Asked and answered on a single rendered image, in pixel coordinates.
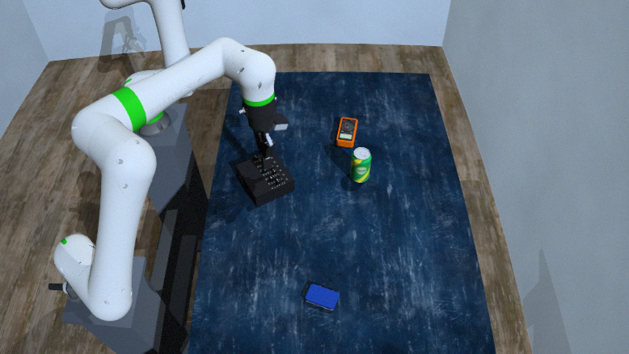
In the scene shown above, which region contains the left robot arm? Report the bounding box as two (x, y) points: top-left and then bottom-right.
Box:
(100, 0), (191, 137)

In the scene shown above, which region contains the orange digital multimeter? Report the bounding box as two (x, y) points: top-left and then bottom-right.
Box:
(336, 117), (357, 148)

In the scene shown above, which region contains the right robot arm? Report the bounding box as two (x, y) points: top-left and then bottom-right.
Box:
(49, 37), (289, 321)

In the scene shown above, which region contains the grey lighting desk panel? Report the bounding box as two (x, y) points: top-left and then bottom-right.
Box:
(236, 151), (295, 207)

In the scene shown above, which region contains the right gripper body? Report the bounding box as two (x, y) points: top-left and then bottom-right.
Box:
(248, 115), (274, 141)

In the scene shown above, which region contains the green and yellow striped drink can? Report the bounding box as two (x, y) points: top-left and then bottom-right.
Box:
(350, 147), (371, 183)

